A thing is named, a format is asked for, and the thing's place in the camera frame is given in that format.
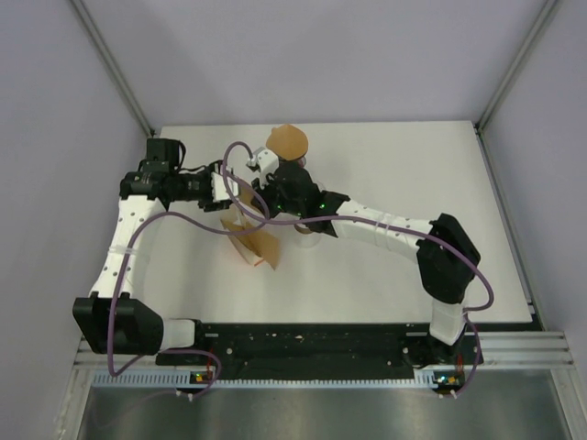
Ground aluminium frame rail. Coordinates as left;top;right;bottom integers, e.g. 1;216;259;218
66;0;156;138

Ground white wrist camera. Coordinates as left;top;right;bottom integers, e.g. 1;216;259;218
246;147;280;187
211;171;240;203

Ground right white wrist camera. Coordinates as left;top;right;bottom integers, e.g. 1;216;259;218
246;147;280;187

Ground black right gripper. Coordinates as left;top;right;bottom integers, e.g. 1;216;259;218
252;171;305;221

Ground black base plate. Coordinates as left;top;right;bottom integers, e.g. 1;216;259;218
156;324;482;380

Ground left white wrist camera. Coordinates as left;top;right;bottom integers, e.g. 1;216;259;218
211;171;240;203

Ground brown paper coffee filter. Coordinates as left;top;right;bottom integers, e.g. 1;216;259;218
265;124;309;161

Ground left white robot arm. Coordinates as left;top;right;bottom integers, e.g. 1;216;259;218
72;138;231;364

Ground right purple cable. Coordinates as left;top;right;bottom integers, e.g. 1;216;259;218
220;140;494;399

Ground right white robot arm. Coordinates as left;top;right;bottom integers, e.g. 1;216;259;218
247;161;481;363

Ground grey cable duct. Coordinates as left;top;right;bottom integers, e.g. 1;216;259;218
92;368;465;391

